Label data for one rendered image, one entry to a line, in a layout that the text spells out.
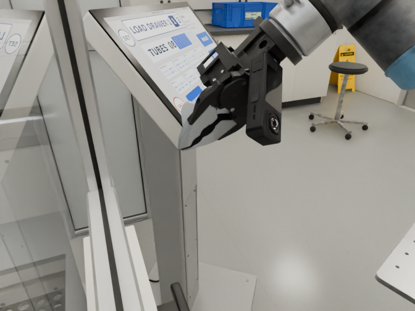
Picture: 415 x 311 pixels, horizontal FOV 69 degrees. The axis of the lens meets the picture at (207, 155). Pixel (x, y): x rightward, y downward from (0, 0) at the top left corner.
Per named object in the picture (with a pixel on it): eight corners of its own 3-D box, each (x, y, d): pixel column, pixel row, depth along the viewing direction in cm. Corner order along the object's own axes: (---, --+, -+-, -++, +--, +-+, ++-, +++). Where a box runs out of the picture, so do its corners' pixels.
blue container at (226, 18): (259, 23, 347) (260, 1, 337) (278, 26, 314) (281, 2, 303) (210, 24, 328) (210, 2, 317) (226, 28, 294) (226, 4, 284)
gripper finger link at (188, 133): (172, 128, 49) (212, 89, 46) (182, 154, 45) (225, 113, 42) (158, 121, 47) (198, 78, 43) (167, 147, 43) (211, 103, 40)
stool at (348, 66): (333, 114, 339) (346, 57, 309) (377, 134, 291) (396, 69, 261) (292, 121, 321) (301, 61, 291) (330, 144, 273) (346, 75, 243)
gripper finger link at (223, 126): (186, 135, 51) (224, 98, 48) (196, 160, 47) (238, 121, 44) (173, 128, 49) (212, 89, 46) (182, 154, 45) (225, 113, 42)
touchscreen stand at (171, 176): (256, 280, 145) (281, 66, 96) (237, 382, 107) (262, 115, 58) (162, 257, 158) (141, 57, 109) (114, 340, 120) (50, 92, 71)
